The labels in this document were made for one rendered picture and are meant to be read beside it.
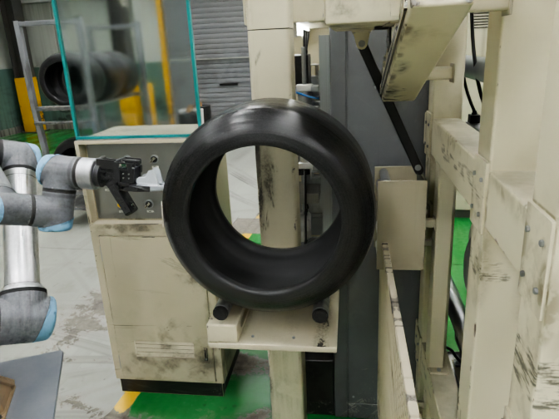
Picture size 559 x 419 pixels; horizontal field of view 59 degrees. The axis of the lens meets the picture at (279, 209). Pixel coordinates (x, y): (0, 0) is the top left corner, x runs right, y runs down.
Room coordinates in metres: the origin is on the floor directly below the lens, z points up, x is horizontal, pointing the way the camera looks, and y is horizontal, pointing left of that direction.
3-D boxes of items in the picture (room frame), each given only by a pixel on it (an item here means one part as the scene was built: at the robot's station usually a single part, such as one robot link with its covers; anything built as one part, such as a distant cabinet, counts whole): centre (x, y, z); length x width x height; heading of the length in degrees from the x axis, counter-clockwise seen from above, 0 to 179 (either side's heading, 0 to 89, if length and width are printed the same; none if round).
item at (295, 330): (1.39, 0.02, 0.80); 0.37 x 0.36 x 0.02; 81
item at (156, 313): (2.23, 0.55, 0.63); 0.56 x 0.41 x 1.27; 81
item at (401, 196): (1.55, -0.39, 1.05); 0.20 x 0.15 x 0.30; 171
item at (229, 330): (1.41, 0.15, 0.83); 0.36 x 0.09 x 0.06; 171
